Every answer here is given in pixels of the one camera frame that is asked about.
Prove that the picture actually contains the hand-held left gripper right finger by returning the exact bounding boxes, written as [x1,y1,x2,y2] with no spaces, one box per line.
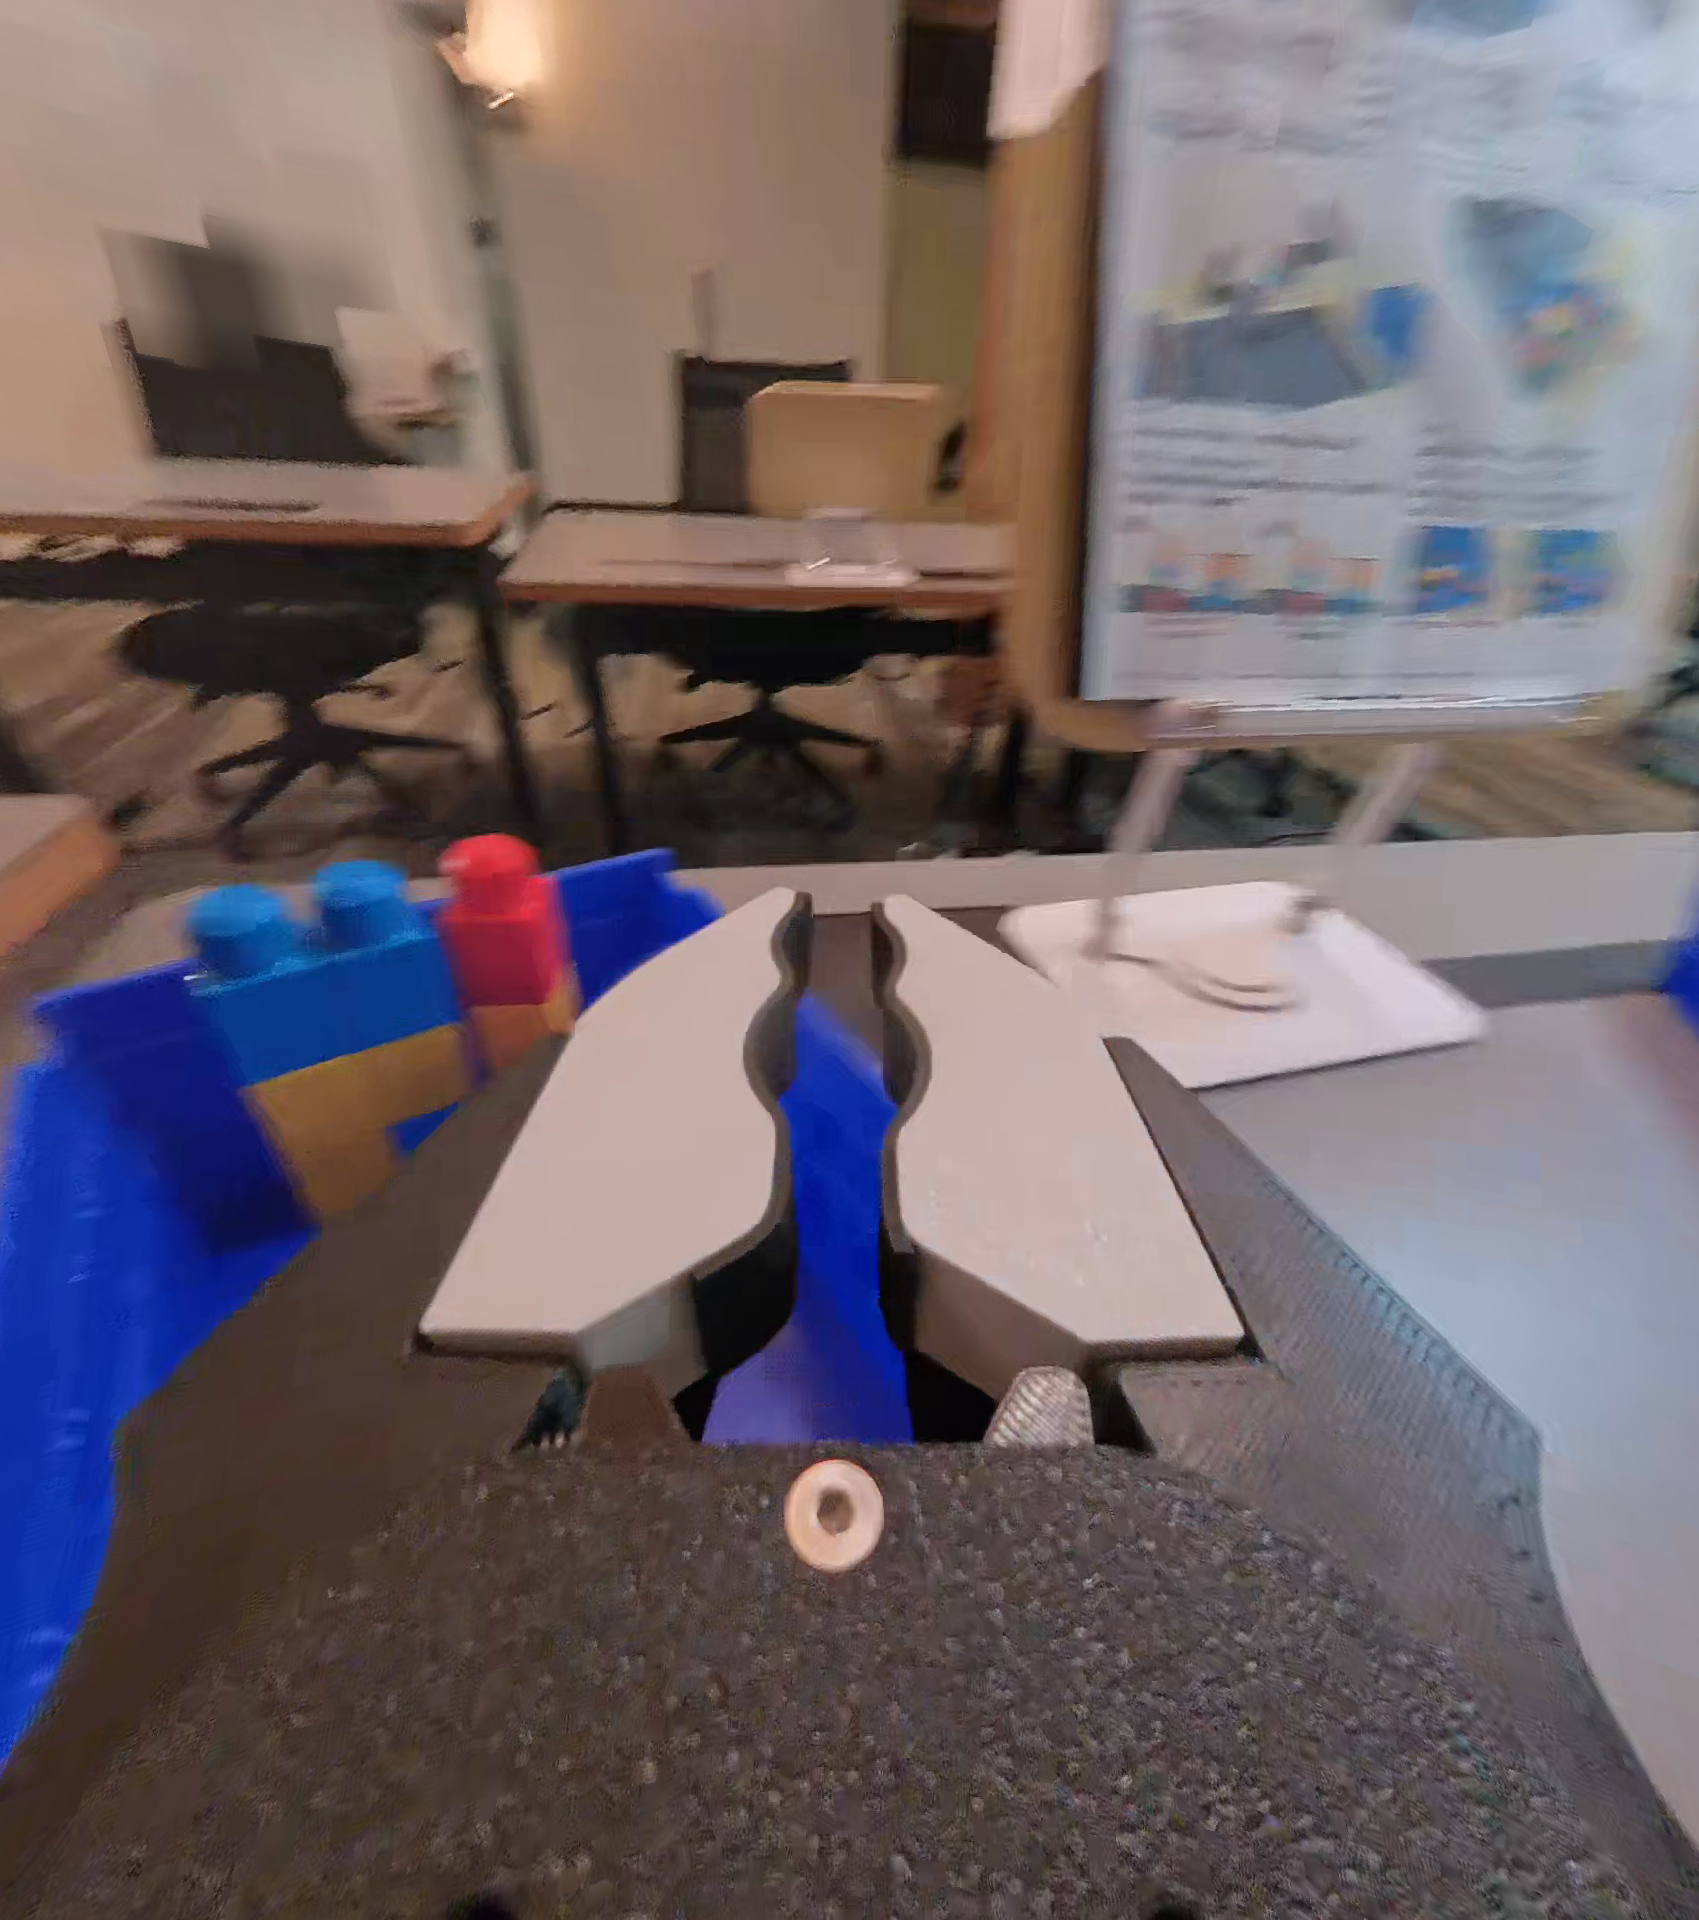
[872,895,1250,1394]

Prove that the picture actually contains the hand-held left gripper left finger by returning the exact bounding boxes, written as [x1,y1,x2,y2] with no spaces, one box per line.
[418,888,814,1378]

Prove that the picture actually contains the cluster of block towers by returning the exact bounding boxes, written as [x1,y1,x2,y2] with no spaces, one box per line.
[187,831,584,1223]

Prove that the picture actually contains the white document stand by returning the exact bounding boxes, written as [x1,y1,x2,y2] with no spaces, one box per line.
[998,0,1699,1090]

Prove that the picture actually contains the wooden desk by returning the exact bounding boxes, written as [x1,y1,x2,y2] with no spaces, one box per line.
[500,508,1015,842]
[0,458,538,825]

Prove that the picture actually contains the printed instruction sheet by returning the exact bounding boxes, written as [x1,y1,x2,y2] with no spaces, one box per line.
[1081,0,1699,708]

